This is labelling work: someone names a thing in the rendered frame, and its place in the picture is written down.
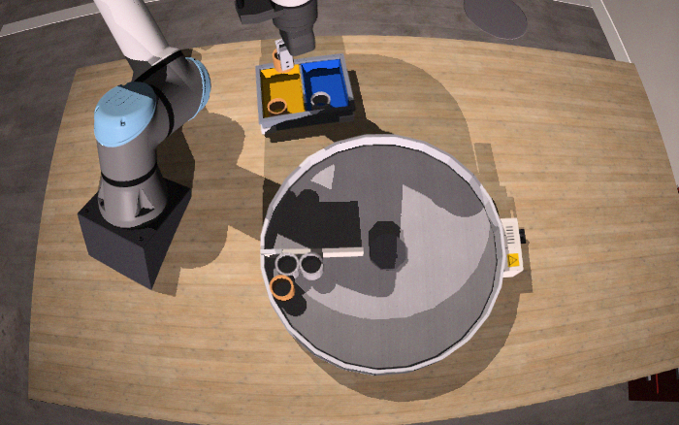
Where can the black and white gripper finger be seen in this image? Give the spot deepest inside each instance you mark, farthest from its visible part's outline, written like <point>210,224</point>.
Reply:
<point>279,44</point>
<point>286,60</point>

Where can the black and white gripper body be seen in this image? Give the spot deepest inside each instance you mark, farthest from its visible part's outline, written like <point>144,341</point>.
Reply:
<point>294,17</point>

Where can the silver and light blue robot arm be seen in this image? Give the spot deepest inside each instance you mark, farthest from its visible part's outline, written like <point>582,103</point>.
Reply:
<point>129,124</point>

